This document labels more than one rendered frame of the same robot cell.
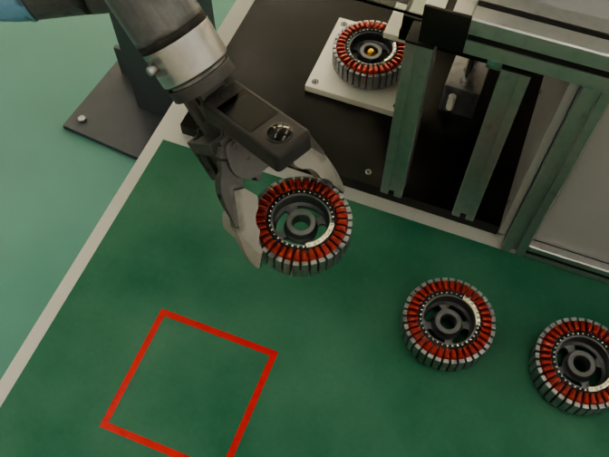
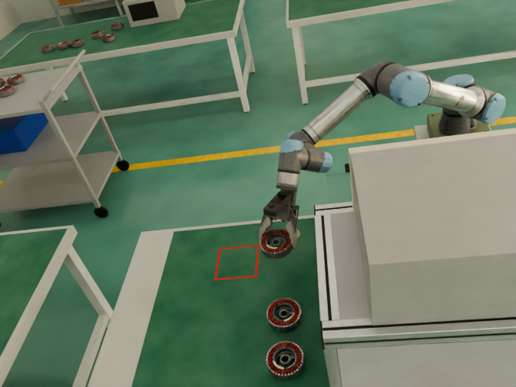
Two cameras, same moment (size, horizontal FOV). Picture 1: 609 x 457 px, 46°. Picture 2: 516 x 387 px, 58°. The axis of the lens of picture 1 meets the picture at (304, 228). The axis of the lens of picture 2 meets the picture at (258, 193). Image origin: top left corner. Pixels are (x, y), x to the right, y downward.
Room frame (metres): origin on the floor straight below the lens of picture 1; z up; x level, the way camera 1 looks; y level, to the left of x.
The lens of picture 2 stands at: (0.19, -1.09, 2.02)
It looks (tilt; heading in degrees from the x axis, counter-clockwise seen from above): 39 degrees down; 81
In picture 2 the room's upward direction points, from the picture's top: 14 degrees counter-clockwise
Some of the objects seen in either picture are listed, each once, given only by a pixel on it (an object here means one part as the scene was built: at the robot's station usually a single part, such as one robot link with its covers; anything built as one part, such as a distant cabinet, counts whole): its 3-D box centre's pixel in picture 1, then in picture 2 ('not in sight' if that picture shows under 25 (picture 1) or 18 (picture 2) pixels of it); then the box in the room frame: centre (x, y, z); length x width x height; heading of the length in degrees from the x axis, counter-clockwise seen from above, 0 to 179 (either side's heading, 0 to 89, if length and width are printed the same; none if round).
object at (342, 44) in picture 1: (370, 54); not in sight; (0.75, -0.10, 0.80); 0.11 x 0.11 x 0.04
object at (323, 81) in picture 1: (369, 65); not in sight; (0.75, -0.10, 0.78); 0.15 x 0.15 x 0.01; 69
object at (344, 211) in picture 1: (301, 225); (276, 243); (0.40, 0.00, 0.90); 0.11 x 0.11 x 0.04
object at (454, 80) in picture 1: (465, 82); not in sight; (0.70, -0.23, 0.80); 0.07 x 0.05 x 0.06; 159
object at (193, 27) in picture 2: not in sight; (133, 71); (0.05, 3.29, 0.38); 2.20 x 0.90 x 0.75; 159
